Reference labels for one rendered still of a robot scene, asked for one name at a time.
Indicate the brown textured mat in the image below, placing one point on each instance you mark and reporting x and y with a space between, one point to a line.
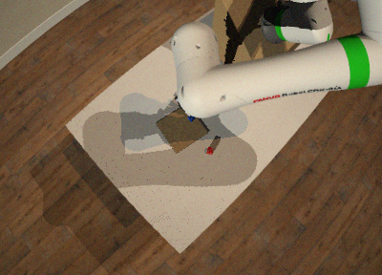
179 131

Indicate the red die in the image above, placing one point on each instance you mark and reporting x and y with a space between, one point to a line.
210 150

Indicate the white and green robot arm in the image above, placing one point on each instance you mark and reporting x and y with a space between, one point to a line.
205 88

